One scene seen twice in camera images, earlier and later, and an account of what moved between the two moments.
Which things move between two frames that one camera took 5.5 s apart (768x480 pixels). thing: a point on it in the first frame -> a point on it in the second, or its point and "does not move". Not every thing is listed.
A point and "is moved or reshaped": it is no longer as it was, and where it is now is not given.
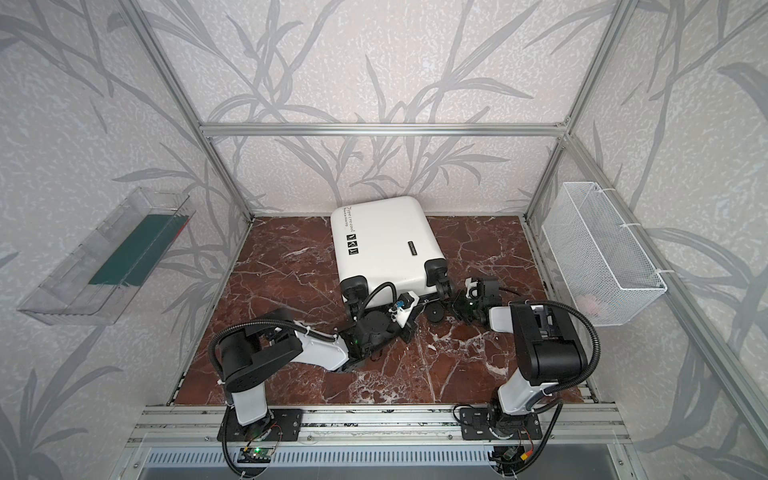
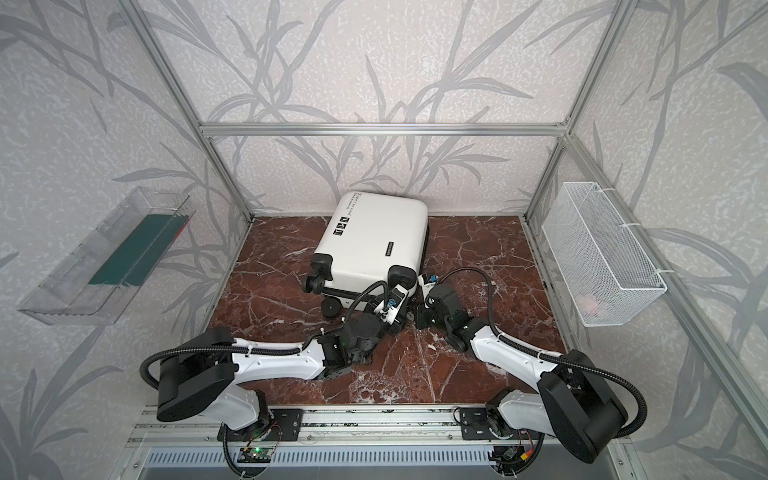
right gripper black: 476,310 -> 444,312
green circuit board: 249,454 does not move
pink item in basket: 588,305 does not move
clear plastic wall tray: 94,283 does not move
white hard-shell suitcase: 389,241 is moved or reshaped
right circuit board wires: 509,460 does not move
